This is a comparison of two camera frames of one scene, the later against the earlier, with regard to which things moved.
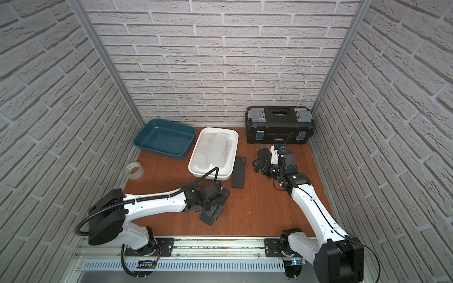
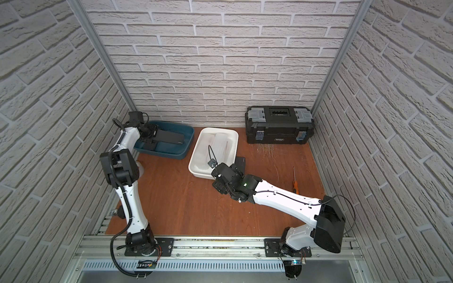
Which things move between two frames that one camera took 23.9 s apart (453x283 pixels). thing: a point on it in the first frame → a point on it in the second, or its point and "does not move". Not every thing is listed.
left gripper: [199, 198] → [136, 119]
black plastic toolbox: [279, 125] does not move
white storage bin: [212, 148] does not move
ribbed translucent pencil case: [216, 157] does not move
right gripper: [266, 164] → [236, 171]
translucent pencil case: [203, 144] does not move
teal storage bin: [167, 137] does not move
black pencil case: [264, 154] → [169, 137]
